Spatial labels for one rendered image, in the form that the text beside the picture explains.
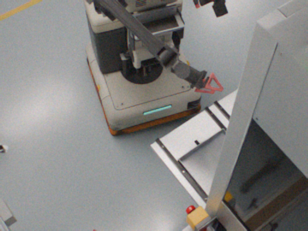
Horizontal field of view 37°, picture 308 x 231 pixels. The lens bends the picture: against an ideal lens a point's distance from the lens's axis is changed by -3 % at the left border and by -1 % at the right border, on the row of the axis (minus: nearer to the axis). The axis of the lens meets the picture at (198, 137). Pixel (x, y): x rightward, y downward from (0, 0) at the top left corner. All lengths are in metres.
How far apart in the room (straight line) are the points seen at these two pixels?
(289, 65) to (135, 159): 2.24
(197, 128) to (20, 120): 1.52
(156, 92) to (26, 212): 1.10
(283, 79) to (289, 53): 0.08
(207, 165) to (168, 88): 1.01
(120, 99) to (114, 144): 0.33
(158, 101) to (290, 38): 2.08
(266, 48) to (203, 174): 1.20
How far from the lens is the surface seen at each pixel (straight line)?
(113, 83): 3.03
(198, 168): 2.08
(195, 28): 3.67
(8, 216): 2.46
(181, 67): 1.72
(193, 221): 1.84
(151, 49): 1.77
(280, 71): 0.96
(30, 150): 3.20
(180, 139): 2.14
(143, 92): 2.98
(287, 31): 0.94
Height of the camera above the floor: 2.79
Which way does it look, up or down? 62 degrees down
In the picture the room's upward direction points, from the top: 10 degrees clockwise
